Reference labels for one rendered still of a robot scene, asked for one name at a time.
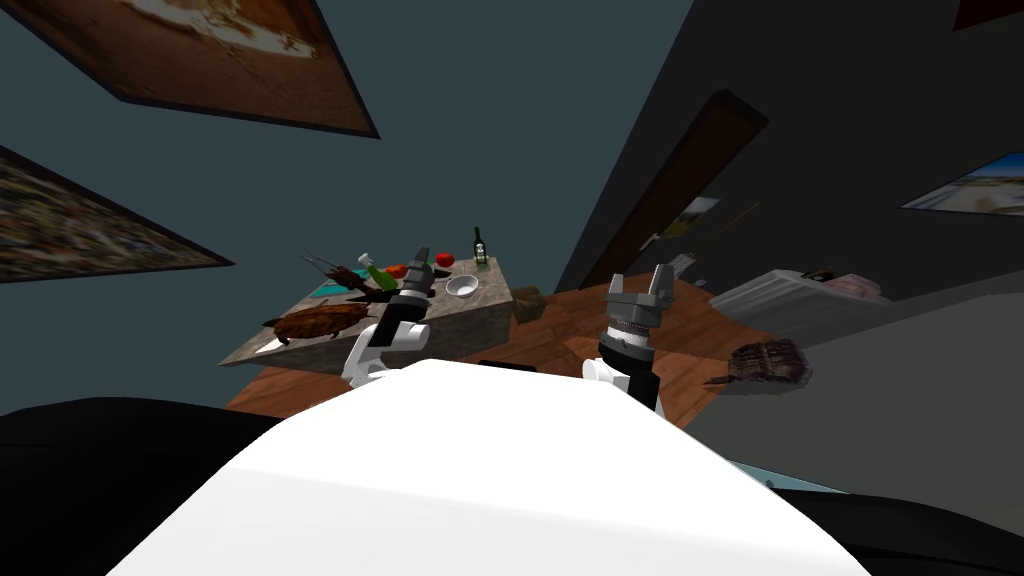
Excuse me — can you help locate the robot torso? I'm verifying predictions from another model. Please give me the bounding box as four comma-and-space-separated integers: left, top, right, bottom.
106, 358, 873, 576

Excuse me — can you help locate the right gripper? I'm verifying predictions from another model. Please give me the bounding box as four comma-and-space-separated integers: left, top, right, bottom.
604, 263, 676, 331

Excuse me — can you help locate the brown wicker basket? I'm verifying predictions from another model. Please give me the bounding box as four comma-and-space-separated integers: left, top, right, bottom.
703, 339, 815, 395

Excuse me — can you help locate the grey stone table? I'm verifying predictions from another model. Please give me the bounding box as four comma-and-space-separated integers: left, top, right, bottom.
217, 255, 516, 378

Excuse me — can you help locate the brown cardboard box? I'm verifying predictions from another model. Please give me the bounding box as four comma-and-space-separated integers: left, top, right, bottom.
511, 285, 550, 326

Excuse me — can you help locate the brown turtle figure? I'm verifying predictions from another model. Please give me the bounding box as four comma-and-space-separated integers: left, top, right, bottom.
262, 300, 378, 348

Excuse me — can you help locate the dark brown clawed figure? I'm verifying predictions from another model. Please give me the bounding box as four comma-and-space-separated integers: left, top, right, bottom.
299, 249, 393, 304

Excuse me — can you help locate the blue sky wall picture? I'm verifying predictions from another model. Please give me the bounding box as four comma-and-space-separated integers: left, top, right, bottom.
899, 152, 1024, 218

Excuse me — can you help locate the teal flat mat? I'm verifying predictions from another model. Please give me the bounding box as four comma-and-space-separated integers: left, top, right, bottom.
309, 267, 373, 301

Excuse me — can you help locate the dark speckled wall picture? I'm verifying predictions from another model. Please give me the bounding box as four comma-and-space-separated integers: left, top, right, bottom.
0, 144, 237, 286

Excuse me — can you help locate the grey bed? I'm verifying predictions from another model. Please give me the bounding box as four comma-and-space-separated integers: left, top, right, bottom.
707, 267, 896, 341

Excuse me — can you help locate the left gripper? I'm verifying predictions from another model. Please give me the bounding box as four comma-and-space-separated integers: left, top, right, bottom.
397, 247, 438, 300

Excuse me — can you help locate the brown framed wall picture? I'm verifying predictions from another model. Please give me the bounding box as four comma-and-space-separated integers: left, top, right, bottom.
0, 0, 382, 141

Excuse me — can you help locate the green spray bottle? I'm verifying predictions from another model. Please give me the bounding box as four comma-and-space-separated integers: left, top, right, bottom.
356, 252, 400, 292

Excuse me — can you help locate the brown door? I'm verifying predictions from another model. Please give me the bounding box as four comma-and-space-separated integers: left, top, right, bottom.
579, 88, 772, 292

